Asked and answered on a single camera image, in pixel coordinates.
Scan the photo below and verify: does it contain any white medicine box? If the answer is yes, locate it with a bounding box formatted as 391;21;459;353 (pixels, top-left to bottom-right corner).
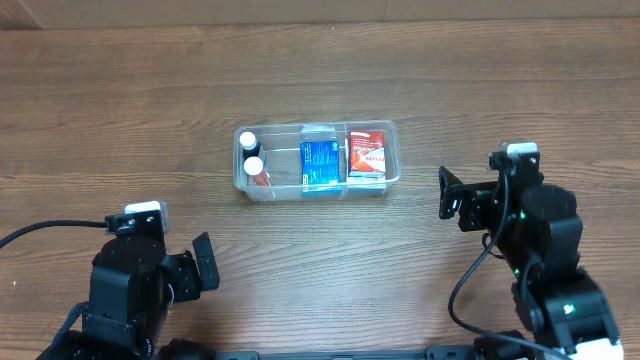
346;143;386;184

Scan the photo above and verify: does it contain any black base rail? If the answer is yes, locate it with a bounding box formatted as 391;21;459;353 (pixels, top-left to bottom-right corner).
206;345;484;360

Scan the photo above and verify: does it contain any red medicine box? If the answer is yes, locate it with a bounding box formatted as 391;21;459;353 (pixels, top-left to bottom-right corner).
348;131;386;178

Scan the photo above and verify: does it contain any clear plastic container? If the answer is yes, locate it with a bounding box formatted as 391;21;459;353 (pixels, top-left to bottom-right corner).
233;120;402;201

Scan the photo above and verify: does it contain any blue medicine box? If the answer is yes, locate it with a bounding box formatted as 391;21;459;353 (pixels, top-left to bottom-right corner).
300;140;341;194

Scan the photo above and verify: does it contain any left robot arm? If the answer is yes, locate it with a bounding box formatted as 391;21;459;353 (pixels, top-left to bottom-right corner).
39;200;220;360

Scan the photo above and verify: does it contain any orange tube white cap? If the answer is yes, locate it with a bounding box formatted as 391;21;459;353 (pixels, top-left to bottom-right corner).
243;156;271;186

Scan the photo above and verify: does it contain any black bottle white cap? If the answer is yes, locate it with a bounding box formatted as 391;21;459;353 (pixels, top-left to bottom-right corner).
238;131;265;160

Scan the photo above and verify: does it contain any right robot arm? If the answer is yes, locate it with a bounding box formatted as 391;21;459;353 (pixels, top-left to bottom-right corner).
426;142;624;359

